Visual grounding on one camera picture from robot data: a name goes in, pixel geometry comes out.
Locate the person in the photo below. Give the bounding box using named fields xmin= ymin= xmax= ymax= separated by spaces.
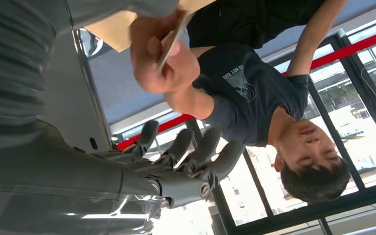
xmin=129 ymin=0 xmax=352 ymax=206

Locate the black window frame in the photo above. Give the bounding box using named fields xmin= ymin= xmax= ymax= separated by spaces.
xmin=186 ymin=30 xmax=376 ymax=235

